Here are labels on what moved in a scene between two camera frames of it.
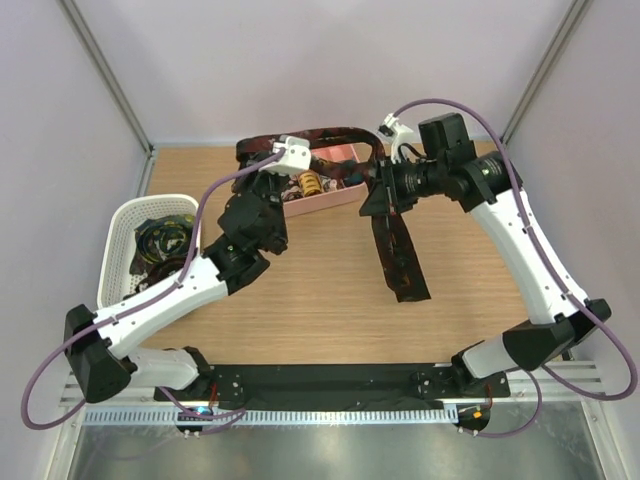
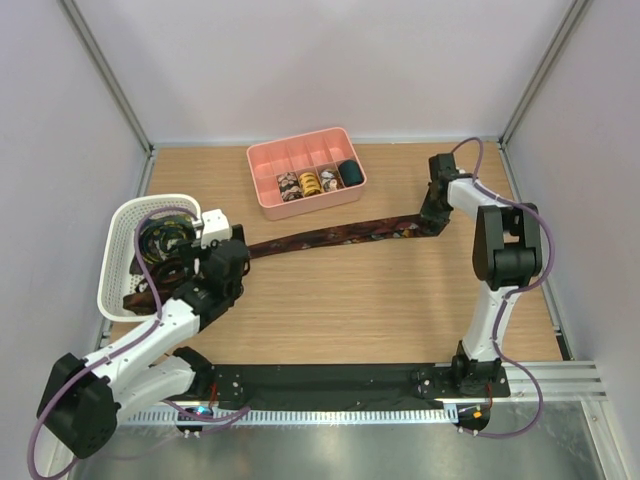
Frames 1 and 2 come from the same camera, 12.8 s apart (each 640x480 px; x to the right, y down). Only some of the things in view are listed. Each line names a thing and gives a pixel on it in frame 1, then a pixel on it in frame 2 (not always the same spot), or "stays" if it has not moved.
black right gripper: x=385 y=198 to x=437 y=219
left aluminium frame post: x=89 y=42 stays
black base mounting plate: x=234 y=383 stays
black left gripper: x=243 y=180 to x=197 y=253
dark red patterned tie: x=396 y=228 to x=406 y=227
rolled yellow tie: x=310 y=183 stays
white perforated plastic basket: x=116 y=278 stays
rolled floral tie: x=293 y=188 stays
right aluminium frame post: x=546 y=67 stays
